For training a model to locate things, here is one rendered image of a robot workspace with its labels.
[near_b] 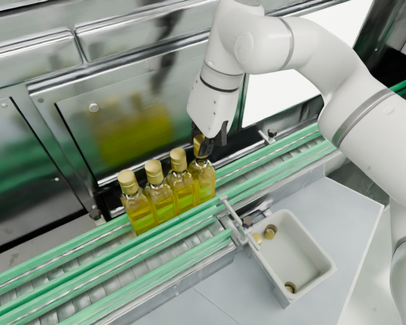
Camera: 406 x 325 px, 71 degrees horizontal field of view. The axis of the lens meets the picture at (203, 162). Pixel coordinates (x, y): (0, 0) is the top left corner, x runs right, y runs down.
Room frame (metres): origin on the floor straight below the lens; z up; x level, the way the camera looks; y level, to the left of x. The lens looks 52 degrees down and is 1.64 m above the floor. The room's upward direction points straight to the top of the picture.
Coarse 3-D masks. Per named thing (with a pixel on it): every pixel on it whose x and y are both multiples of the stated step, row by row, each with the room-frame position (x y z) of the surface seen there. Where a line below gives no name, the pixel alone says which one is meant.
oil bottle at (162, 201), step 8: (168, 184) 0.36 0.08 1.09; (152, 192) 0.34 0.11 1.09; (160, 192) 0.34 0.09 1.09; (168, 192) 0.34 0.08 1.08; (152, 200) 0.33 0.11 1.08; (160, 200) 0.33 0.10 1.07; (168, 200) 0.34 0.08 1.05; (152, 208) 0.33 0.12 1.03; (160, 208) 0.33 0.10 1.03; (168, 208) 0.34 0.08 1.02; (160, 216) 0.33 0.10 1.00; (168, 216) 0.34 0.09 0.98; (176, 216) 0.35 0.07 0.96
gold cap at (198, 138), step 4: (196, 136) 0.43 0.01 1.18; (200, 136) 0.43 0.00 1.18; (204, 136) 0.43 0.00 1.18; (196, 140) 0.41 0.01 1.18; (200, 140) 0.41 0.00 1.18; (196, 144) 0.40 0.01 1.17; (196, 148) 0.40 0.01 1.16; (196, 152) 0.40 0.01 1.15; (196, 156) 0.40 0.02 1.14; (204, 156) 0.40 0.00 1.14
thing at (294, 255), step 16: (256, 224) 0.38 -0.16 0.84; (288, 224) 0.40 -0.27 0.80; (272, 240) 0.36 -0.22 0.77; (288, 240) 0.36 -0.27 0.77; (304, 240) 0.34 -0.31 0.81; (272, 256) 0.31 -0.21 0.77; (288, 256) 0.31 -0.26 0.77; (304, 256) 0.31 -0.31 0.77; (320, 256) 0.29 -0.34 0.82; (272, 272) 0.24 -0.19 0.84; (288, 272) 0.26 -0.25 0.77; (304, 272) 0.26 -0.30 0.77; (320, 272) 0.26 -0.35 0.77; (304, 288) 0.20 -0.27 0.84
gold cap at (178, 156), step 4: (176, 148) 0.40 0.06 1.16; (180, 148) 0.40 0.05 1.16; (172, 152) 0.39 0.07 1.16; (176, 152) 0.39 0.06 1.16; (180, 152) 0.39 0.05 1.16; (184, 152) 0.39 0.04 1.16; (172, 156) 0.38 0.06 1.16; (176, 156) 0.38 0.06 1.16; (180, 156) 0.38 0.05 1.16; (184, 156) 0.38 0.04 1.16; (172, 160) 0.38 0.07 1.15; (176, 160) 0.37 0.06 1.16; (180, 160) 0.38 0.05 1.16; (184, 160) 0.38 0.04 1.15; (172, 164) 0.38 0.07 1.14; (176, 164) 0.37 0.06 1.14; (180, 164) 0.38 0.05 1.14; (184, 164) 0.38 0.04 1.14; (172, 168) 0.38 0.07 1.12; (176, 168) 0.37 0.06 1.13; (180, 168) 0.37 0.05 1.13; (184, 168) 0.38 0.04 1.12
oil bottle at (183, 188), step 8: (168, 176) 0.39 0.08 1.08; (184, 176) 0.38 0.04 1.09; (192, 176) 0.39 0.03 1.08; (176, 184) 0.36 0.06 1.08; (184, 184) 0.37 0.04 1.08; (192, 184) 0.38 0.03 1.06; (176, 192) 0.36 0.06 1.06; (184, 192) 0.36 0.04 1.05; (192, 192) 0.37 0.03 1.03; (176, 200) 0.36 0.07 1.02; (184, 200) 0.36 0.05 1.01; (192, 200) 0.37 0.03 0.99; (176, 208) 0.36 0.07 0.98; (184, 208) 0.36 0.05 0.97
